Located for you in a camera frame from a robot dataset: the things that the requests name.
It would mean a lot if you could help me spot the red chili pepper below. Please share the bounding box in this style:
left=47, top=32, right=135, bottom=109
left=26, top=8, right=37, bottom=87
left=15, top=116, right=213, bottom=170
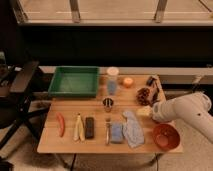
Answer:
left=56, top=113, right=65, bottom=137

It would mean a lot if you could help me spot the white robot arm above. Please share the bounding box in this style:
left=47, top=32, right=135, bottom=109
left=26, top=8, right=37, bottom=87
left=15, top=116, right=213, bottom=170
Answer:
left=136, top=92, right=213, bottom=144

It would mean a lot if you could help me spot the small metal cup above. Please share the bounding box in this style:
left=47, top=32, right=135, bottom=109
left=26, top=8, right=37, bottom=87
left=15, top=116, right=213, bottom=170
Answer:
left=103, top=98, right=114, bottom=112

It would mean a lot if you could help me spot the clear plastic cup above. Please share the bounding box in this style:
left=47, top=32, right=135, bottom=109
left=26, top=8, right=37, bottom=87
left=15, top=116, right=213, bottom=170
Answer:
left=107, top=67, right=119, bottom=95

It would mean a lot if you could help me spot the brown pine cone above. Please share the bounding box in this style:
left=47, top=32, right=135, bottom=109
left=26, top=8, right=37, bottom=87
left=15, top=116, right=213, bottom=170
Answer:
left=136, top=88, right=150, bottom=106

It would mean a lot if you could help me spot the blue grey cloth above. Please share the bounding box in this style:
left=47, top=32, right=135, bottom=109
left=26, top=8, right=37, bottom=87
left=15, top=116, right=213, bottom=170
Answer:
left=123, top=110, right=145, bottom=148

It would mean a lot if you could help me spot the black clip tool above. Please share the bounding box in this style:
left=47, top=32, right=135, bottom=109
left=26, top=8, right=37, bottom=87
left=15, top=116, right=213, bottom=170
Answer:
left=146, top=76, right=159, bottom=103

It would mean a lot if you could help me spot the red brown bowl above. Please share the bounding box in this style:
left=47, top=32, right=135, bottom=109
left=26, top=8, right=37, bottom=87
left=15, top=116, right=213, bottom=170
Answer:
left=152, top=124, right=180, bottom=151

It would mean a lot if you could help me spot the blue sponge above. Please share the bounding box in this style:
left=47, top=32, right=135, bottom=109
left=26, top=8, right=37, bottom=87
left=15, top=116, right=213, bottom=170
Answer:
left=110, top=122, right=123, bottom=143

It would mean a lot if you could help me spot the orange round fruit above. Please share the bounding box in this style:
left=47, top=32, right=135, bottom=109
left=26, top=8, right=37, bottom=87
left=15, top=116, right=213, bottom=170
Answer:
left=123, top=77, right=133, bottom=88

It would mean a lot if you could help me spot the metal fork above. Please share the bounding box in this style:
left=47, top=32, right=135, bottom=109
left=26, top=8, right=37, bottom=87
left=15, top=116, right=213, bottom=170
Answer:
left=105, top=118, right=111, bottom=145

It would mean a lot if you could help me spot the black rectangular block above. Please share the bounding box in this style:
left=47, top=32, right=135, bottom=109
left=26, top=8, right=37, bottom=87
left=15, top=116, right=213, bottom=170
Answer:
left=85, top=117, right=94, bottom=139

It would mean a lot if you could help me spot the yellow banana peel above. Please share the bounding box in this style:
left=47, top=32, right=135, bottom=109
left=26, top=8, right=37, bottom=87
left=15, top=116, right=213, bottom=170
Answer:
left=73, top=115, right=85, bottom=141

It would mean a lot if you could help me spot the green plastic tray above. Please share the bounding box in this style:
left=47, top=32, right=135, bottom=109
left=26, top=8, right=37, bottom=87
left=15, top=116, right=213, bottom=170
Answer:
left=48, top=66, right=99, bottom=98

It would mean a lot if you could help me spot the black office chair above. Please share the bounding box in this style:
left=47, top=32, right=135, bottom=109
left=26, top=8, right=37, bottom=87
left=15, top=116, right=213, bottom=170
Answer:
left=0, top=52, right=49, bottom=150

